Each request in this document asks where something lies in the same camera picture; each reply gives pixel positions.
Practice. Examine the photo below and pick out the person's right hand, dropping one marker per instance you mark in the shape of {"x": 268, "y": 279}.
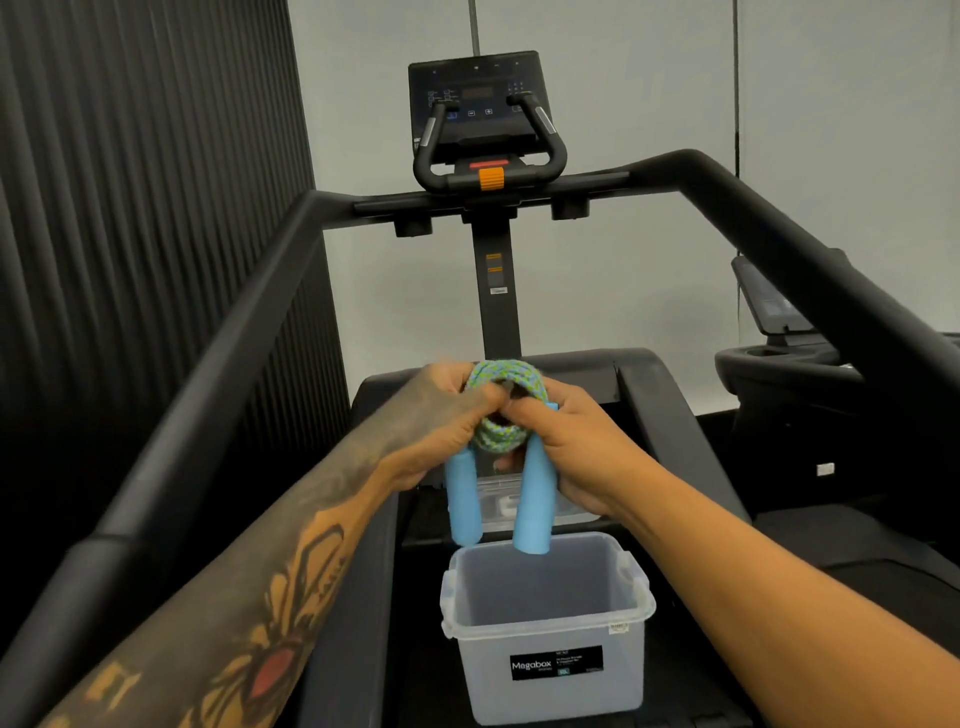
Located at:
{"x": 585, "y": 457}

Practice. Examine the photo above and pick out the person's left hand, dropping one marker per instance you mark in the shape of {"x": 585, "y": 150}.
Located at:
{"x": 424, "y": 427}

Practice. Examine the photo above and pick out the person's left thumb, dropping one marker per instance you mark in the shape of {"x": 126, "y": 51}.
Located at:
{"x": 487, "y": 412}

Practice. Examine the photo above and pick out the person's right thumb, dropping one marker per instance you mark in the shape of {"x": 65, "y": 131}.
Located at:
{"x": 531, "y": 397}

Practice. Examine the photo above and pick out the person's left forearm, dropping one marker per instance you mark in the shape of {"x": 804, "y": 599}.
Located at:
{"x": 247, "y": 592}

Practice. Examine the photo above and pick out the person's right forearm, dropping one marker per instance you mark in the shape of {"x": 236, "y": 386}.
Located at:
{"x": 772, "y": 615}

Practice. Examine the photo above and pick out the clear plastic box lid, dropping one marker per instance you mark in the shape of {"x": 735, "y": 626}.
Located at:
{"x": 496, "y": 517}

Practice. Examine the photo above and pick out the orange warning label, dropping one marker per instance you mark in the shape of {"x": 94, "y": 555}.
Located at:
{"x": 494, "y": 264}

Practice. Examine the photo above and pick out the orange safety clip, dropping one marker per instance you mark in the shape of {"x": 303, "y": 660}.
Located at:
{"x": 491, "y": 179}

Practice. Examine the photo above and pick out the red stop button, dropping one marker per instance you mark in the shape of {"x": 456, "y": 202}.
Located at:
{"x": 488, "y": 165}

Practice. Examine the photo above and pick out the clear plastic storage box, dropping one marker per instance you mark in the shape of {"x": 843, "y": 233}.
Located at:
{"x": 551, "y": 667}

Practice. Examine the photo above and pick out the black neighbouring treadmill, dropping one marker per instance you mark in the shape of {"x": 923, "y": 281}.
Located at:
{"x": 795, "y": 390}

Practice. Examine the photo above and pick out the black treadmill console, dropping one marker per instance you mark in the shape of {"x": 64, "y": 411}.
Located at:
{"x": 480, "y": 82}

